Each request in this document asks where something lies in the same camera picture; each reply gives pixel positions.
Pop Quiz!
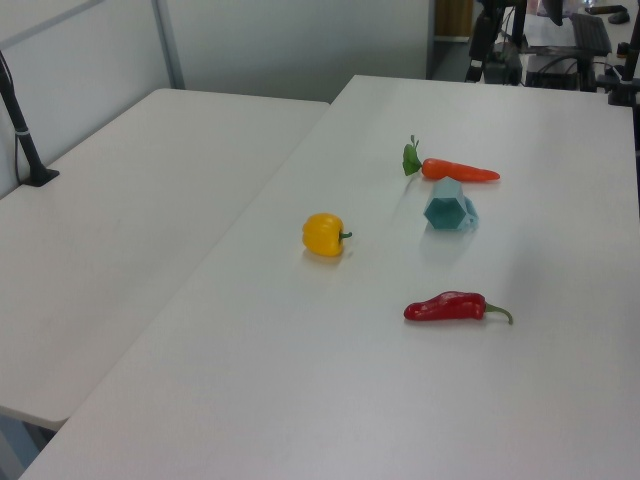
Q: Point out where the white paper sheet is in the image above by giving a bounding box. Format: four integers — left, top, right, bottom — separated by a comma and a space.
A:
523, 13, 577, 49

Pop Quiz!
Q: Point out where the orange toy carrot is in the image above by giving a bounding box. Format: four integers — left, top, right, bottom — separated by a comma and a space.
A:
401, 133, 501, 185

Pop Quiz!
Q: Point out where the teal hexagonal mug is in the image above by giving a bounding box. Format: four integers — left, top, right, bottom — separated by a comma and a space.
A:
423, 175, 482, 235

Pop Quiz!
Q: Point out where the black computer keyboard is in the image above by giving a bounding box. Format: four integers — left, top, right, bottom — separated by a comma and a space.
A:
569, 12, 613, 57

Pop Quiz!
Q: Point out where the grey partition frame post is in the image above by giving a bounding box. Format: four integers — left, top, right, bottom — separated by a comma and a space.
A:
150, 0, 187, 92

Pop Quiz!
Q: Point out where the red toy chili pepper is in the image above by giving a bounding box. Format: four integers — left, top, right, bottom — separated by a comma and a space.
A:
403, 290, 515, 326

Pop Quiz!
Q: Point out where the thin black stand cable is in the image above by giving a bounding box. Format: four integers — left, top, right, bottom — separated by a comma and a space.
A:
0, 52, 25, 185

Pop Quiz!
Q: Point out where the black clamp stand pole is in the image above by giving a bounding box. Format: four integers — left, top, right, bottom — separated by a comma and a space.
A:
606, 0, 640, 107

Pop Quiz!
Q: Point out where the black electronics controller box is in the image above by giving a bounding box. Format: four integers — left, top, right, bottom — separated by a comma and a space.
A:
524, 52, 599, 93

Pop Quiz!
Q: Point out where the yellow toy bell pepper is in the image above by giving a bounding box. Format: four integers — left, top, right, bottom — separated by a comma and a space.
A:
301, 212, 354, 258

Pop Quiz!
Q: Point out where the black camera stand pole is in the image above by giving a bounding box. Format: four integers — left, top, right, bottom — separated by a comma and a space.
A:
0, 49, 61, 188

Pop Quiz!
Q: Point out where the brown wooden cabinet panel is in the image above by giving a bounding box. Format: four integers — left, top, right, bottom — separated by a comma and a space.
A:
433, 0, 475, 39

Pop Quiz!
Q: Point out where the black monitor stand post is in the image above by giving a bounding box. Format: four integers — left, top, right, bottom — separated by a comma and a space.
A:
509, 4, 529, 53

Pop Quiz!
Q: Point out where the small black box device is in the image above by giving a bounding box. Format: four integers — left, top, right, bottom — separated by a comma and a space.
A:
482, 42, 522, 85

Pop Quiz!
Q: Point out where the dark robot gripper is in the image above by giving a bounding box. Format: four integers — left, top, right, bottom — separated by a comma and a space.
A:
464, 10, 496, 84

